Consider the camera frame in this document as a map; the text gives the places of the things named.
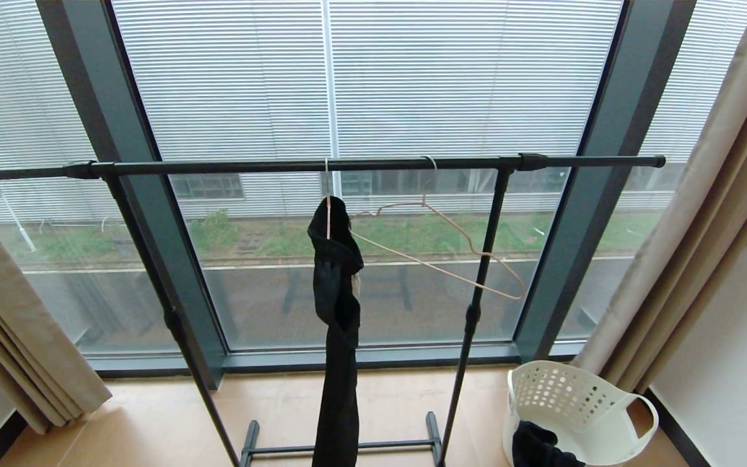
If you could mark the black trousers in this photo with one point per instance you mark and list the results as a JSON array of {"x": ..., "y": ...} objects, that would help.
[{"x": 338, "y": 337}]

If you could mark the black t-shirt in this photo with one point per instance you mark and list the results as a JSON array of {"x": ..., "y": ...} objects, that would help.
[{"x": 539, "y": 447}]

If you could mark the black clothes rack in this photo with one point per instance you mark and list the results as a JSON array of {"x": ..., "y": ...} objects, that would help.
[{"x": 412, "y": 165}]

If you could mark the white laundry basket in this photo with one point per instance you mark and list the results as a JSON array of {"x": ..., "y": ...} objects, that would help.
[{"x": 581, "y": 402}]

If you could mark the window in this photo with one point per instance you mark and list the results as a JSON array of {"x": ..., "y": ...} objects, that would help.
[{"x": 120, "y": 97}]

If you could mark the beige curtain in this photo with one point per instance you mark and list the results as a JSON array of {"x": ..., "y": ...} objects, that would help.
[
  {"x": 704, "y": 194},
  {"x": 10, "y": 324}
]

